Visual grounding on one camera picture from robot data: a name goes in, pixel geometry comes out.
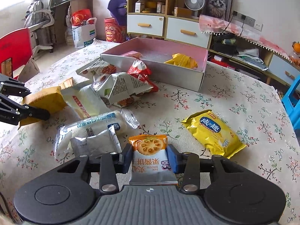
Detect red snack bag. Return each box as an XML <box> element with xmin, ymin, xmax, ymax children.
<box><xmin>127</xmin><ymin>60</ymin><xmax>159</xmax><ymax>95</ymax></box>

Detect brown paper bag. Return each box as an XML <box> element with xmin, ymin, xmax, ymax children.
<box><xmin>18</xmin><ymin>58</ymin><xmax>41</xmax><ymax>83</ymax></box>

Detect plain yellow biscuit packet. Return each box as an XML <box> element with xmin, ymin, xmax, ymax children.
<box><xmin>19</xmin><ymin>86</ymin><xmax>68</xmax><ymax>129</ymax></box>

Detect wall power sockets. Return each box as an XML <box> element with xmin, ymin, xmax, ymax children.
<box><xmin>232</xmin><ymin>10</ymin><xmax>262</xmax><ymax>31</ymax></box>

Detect low wooden cabinet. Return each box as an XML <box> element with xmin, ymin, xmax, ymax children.
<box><xmin>208</xmin><ymin>34</ymin><xmax>300</xmax><ymax>88</ymax></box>

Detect pink and silver cardboard box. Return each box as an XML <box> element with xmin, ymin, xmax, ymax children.
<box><xmin>100</xmin><ymin>37</ymin><xmax>209</xmax><ymax>92</ymax></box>

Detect orange cracker packet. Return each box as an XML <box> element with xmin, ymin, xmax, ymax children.
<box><xmin>128</xmin><ymin>135</ymin><xmax>179</xmax><ymax>186</ymax></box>

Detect wooden shelf cabinet white drawers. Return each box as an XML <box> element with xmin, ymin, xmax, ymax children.
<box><xmin>127</xmin><ymin>0</ymin><xmax>213</xmax><ymax>50</ymax></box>

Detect white grey office chair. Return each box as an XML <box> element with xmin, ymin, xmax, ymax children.
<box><xmin>23</xmin><ymin>1</ymin><xmax>56</xmax><ymax>53</ymax></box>

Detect pink cloth with pompom trim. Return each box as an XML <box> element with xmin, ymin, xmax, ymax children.
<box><xmin>199</xmin><ymin>14</ymin><xmax>294</xmax><ymax>63</ymax></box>

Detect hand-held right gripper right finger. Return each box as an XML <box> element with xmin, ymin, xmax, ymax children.
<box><xmin>166</xmin><ymin>144</ymin><xmax>251</xmax><ymax>193</ymax></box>

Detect small white desk fan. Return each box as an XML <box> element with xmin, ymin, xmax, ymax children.
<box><xmin>184</xmin><ymin>0</ymin><xmax>207</xmax><ymax>12</ymax></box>

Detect white cookie-print packet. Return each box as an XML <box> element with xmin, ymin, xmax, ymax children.
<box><xmin>77</xmin><ymin>60</ymin><xmax>117</xmax><ymax>83</ymax></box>

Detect red cartoon gift bag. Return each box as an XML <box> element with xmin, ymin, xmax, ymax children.
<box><xmin>104</xmin><ymin>17</ymin><xmax>127</xmax><ymax>43</ymax></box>

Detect yellow snack packet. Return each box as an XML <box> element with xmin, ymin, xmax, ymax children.
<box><xmin>164</xmin><ymin>53</ymin><xmax>198</xmax><ymax>70</ymax></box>
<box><xmin>181</xmin><ymin>110</ymin><xmax>247</xmax><ymax>159</ymax></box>

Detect small silver packet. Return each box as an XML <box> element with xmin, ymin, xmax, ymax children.
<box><xmin>70</xmin><ymin>125</ymin><xmax>123</xmax><ymax>163</ymax></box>

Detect pink snack packet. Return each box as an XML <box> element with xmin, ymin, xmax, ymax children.
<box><xmin>121</xmin><ymin>50</ymin><xmax>143</xmax><ymax>59</ymax></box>

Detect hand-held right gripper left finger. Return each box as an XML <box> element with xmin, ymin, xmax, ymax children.
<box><xmin>50</xmin><ymin>144</ymin><xmax>133</xmax><ymax>194</ymax></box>

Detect blue plastic stool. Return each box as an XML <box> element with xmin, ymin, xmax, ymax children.
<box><xmin>281</xmin><ymin>75</ymin><xmax>300</xmax><ymax>130</ymax></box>

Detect cream bread packet orange end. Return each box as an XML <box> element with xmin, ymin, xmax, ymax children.
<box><xmin>58</xmin><ymin>77</ymin><xmax>111</xmax><ymax>120</ymax></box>

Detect wooden desk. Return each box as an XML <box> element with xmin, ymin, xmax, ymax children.
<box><xmin>50</xmin><ymin>0</ymin><xmax>93</xmax><ymax>44</ymax></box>

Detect floral tablecloth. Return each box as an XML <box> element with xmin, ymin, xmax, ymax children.
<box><xmin>0</xmin><ymin>39</ymin><xmax>300</xmax><ymax>225</ymax></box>

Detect white shopping bag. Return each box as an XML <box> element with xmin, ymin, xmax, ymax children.
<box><xmin>71</xmin><ymin>17</ymin><xmax>97</xmax><ymax>48</ymax></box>

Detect purple plush toy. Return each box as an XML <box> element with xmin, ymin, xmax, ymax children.
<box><xmin>107</xmin><ymin>0</ymin><xmax>128</xmax><ymax>27</ymax></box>

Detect clear white bread packet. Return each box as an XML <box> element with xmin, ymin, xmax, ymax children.
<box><xmin>54</xmin><ymin>110</ymin><xmax>140</xmax><ymax>158</ymax></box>

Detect red chair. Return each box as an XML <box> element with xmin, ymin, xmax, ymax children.
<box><xmin>0</xmin><ymin>28</ymin><xmax>34</xmax><ymax>80</ymax></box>

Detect framed cat picture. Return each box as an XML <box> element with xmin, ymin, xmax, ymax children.
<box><xmin>202</xmin><ymin>0</ymin><xmax>234</xmax><ymax>22</ymax></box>

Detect oranges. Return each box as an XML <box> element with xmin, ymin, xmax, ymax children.
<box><xmin>289</xmin><ymin>41</ymin><xmax>300</xmax><ymax>64</ymax></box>

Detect white triangular text-printed packet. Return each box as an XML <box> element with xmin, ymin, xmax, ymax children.
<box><xmin>97</xmin><ymin>73</ymin><xmax>153</xmax><ymax>105</ymax></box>

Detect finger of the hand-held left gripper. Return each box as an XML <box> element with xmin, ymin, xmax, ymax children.
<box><xmin>0</xmin><ymin>73</ymin><xmax>31</xmax><ymax>97</ymax></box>
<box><xmin>0</xmin><ymin>94</ymin><xmax>51</xmax><ymax>126</ymax></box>

